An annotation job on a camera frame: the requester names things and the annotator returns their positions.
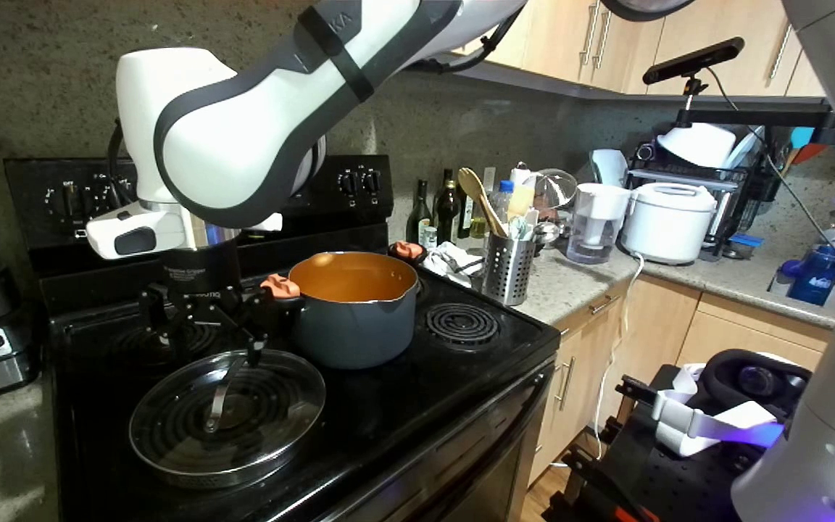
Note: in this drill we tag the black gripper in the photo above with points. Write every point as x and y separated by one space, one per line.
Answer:
200 293

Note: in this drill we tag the glass pot lid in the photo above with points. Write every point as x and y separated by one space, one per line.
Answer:
272 406

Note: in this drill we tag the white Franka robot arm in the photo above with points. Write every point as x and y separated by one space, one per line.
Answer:
243 134

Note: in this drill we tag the dark pot copper interior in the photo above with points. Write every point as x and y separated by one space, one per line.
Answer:
355 333

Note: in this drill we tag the black electric coil stove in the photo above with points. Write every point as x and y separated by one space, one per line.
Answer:
390 414

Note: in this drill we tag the dark glass bottle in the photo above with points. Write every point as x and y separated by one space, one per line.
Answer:
419 206
446 206

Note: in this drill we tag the small coil burner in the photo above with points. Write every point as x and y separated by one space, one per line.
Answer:
461 322

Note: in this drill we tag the white cloth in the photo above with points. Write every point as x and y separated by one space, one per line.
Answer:
456 261

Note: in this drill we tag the wooden spoon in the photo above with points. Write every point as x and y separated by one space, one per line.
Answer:
474 184

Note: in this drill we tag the perforated metal utensil holder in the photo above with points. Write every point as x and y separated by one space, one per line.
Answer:
507 277

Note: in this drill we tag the blue capped plastic bottle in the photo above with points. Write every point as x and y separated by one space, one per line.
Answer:
503 197

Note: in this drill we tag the clear water filter pitcher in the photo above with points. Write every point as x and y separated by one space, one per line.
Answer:
594 226

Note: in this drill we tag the white plastic jug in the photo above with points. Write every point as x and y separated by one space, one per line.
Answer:
608 166

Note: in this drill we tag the black clamp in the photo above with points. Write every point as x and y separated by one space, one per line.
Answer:
635 390

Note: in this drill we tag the wooden base cabinet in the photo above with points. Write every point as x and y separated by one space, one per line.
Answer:
659 319

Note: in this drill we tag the black robot cart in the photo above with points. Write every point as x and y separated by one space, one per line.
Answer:
650 481

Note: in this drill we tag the white rice cooker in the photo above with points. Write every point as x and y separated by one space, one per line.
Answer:
668 221

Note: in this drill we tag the white VR headset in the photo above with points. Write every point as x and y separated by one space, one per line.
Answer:
717 422

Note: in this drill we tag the white bowl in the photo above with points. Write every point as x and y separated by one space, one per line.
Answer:
697 146

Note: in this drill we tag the blue sponge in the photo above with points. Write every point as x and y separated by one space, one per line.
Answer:
742 245

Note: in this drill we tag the black dish rack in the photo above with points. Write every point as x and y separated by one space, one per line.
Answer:
739 206

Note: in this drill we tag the blue plastic container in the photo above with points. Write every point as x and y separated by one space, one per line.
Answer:
813 277

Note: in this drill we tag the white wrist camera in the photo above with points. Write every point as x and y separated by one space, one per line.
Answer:
136 232

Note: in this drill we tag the wooden wall cabinet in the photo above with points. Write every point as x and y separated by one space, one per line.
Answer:
552 37

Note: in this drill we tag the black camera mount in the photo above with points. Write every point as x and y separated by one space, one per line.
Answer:
693 95

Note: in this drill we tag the black stereo camera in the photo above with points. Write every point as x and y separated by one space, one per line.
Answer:
693 59

